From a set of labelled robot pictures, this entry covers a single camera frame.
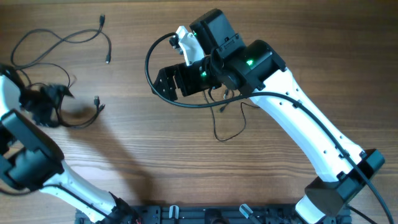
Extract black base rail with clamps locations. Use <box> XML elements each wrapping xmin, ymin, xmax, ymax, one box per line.
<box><xmin>74</xmin><ymin>203</ymin><xmax>352</xmax><ymax>224</ymax></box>

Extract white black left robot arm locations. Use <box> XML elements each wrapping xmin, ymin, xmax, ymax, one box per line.
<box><xmin>1</xmin><ymin>64</ymin><xmax>141</xmax><ymax>223</ymax></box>

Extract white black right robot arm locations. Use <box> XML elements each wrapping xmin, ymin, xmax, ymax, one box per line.
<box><xmin>149</xmin><ymin>9</ymin><xmax>385</xmax><ymax>223</ymax></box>

